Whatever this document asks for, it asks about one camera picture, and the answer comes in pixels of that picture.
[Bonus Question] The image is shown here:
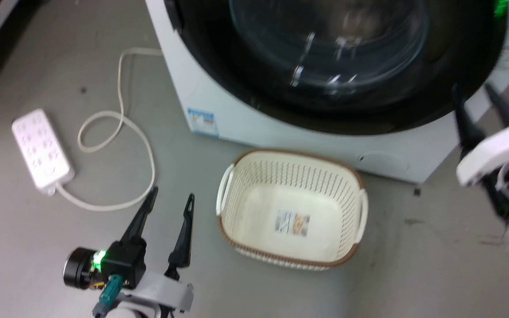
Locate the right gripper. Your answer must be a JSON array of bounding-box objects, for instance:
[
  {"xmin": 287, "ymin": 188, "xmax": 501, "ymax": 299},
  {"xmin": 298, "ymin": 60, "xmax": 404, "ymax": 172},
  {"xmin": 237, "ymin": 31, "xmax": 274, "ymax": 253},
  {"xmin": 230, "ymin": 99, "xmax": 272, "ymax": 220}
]
[{"xmin": 452, "ymin": 83, "xmax": 509, "ymax": 187}]

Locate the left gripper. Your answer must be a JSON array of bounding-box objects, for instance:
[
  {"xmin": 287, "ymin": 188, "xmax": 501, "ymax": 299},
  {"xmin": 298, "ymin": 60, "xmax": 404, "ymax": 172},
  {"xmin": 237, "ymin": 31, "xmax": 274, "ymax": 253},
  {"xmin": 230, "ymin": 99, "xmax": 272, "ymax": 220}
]
[{"xmin": 63, "ymin": 186, "xmax": 195, "ymax": 315}]

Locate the black round washing machine door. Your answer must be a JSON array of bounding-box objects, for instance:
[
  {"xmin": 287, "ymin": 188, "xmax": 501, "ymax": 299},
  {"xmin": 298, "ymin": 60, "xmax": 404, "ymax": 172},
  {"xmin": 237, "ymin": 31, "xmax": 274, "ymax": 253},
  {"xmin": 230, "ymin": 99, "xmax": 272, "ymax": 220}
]
[{"xmin": 164, "ymin": 0, "xmax": 509, "ymax": 136}]

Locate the white front-load washing machine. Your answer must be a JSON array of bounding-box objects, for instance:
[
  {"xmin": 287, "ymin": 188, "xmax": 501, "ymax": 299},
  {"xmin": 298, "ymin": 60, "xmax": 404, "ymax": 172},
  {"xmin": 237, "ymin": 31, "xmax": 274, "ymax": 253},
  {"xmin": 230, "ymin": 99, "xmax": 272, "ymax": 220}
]
[{"xmin": 145, "ymin": 0, "xmax": 509, "ymax": 184}]

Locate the blue energy label sticker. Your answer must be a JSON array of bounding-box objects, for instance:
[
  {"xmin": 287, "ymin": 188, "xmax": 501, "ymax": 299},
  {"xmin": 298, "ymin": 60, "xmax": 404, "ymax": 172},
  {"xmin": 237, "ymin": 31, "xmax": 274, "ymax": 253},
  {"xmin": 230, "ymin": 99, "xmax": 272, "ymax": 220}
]
[{"xmin": 187, "ymin": 107, "xmax": 219, "ymax": 138}]

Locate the cream plastic laundry basket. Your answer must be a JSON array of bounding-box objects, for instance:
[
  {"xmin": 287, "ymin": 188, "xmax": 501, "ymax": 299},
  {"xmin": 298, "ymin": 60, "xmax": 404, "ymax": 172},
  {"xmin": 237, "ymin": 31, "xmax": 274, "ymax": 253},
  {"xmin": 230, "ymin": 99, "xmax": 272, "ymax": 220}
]
[{"xmin": 216, "ymin": 148, "xmax": 369, "ymax": 271}]

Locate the printed basket label sticker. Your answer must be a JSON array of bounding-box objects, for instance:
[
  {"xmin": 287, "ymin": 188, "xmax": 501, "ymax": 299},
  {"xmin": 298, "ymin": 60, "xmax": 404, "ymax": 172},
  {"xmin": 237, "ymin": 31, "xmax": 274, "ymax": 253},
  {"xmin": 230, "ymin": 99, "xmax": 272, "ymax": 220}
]
[{"xmin": 274, "ymin": 209, "xmax": 311, "ymax": 237}]

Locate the white power strip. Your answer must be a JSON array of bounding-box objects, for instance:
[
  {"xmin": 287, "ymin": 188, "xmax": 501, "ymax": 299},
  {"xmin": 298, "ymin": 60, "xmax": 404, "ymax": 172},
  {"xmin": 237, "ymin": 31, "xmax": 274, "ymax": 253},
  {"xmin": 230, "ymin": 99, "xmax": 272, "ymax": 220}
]
[{"xmin": 11, "ymin": 109, "xmax": 76, "ymax": 196}]

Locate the white power strip cable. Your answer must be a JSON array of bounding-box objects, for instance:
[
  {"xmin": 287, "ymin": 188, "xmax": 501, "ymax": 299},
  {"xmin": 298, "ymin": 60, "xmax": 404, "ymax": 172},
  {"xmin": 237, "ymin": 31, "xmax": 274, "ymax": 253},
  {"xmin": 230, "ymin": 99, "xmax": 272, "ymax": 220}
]
[{"xmin": 55, "ymin": 47, "xmax": 163, "ymax": 212}]

